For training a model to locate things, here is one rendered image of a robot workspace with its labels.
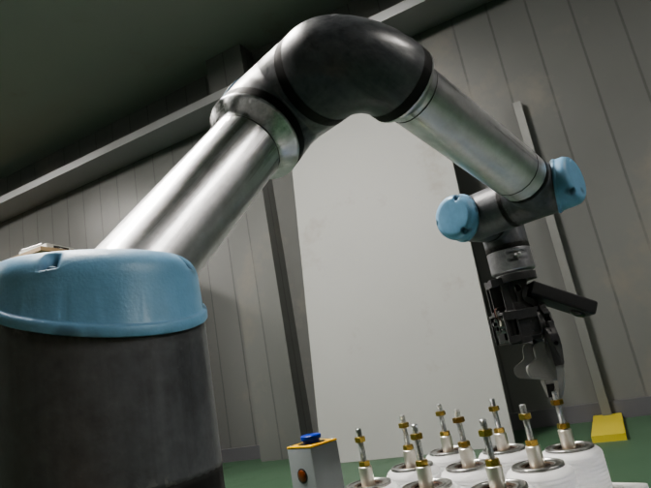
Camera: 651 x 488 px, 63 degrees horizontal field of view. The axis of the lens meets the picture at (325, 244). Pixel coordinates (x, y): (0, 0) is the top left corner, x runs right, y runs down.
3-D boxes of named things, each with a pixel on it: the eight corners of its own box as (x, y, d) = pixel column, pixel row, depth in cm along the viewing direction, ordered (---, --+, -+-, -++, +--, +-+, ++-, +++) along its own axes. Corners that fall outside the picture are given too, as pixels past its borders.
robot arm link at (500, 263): (520, 253, 98) (538, 241, 90) (526, 276, 97) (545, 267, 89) (480, 259, 98) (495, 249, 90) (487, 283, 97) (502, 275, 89)
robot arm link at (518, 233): (460, 198, 97) (485, 202, 102) (475, 257, 94) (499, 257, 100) (498, 182, 91) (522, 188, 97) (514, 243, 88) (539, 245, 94)
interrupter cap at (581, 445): (583, 455, 81) (581, 450, 81) (537, 455, 87) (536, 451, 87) (602, 444, 86) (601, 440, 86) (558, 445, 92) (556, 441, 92)
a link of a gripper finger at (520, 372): (516, 398, 93) (506, 346, 94) (549, 392, 93) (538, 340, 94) (524, 402, 90) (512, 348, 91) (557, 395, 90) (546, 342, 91)
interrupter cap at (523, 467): (514, 465, 83) (512, 460, 83) (565, 460, 80) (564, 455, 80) (510, 477, 76) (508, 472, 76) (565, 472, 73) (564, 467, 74)
